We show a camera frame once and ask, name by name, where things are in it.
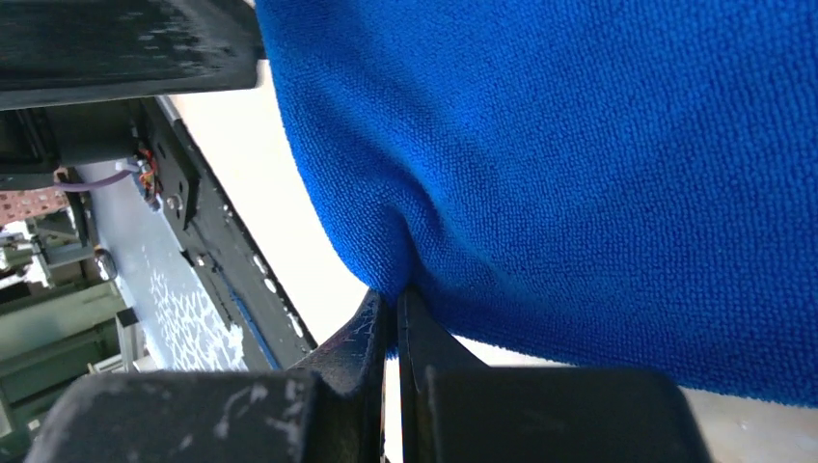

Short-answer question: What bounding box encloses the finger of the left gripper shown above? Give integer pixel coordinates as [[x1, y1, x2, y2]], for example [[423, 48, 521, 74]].
[[1, 1, 265, 110]]

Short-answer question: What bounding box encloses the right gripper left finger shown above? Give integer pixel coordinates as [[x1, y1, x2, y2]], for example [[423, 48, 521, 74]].
[[27, 292, 393, 462]]

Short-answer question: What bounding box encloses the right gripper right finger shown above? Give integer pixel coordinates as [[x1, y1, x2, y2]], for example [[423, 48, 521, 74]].
[[396, 289, 711, 462]]

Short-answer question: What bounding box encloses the blue towel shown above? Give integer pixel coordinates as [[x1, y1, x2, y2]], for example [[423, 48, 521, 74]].
[[256, 1, 817, 407]]

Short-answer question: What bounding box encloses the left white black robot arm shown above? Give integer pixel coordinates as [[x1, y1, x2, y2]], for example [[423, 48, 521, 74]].
[[1, 1, 263, 190]]

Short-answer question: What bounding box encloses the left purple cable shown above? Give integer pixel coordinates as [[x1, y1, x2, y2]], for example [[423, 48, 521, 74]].
[[54, 167, 145, 194]]

